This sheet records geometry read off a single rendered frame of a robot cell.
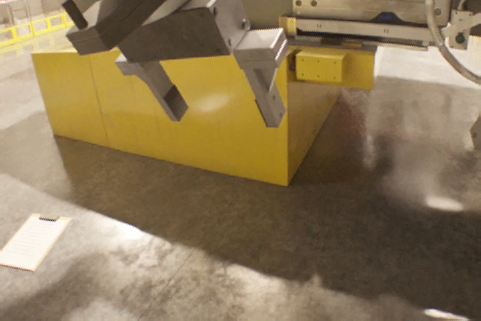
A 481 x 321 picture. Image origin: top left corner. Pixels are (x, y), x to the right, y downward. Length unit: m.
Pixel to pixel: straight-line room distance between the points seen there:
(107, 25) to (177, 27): 0.07
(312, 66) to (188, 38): 1.02
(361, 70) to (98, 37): 1.22
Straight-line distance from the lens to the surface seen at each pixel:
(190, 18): 0.29
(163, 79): 0.42
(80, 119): 2.22
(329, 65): 1.28
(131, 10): 0.27
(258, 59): 0.30
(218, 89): 1.48
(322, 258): 1.25
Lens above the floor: 0.91
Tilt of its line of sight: 28 degrees down
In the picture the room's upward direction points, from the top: 4 degrees counter-clockwise
